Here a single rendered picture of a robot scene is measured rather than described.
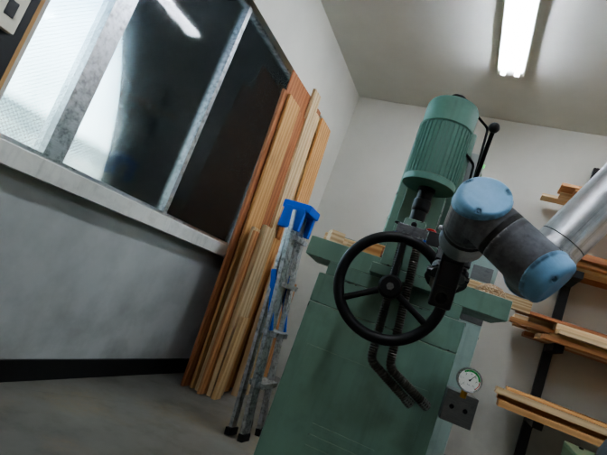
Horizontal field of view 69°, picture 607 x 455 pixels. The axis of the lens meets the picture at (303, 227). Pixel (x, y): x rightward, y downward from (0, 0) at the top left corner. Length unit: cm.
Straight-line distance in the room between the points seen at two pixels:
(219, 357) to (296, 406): 141
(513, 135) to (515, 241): 343
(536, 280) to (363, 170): 347
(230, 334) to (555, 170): 282
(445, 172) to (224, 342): 171
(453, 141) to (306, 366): 85
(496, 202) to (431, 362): 66
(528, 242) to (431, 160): 79
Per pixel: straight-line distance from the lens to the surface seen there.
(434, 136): 156
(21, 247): 197
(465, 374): 128
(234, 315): 270
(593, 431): 344
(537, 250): 78
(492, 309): 136
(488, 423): 378
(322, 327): 135
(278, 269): 222
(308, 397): 136
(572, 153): 418
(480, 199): 79
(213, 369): 277
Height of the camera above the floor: 71
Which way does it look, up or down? 8 degrees up
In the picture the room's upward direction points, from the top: 20 degrees clockwise
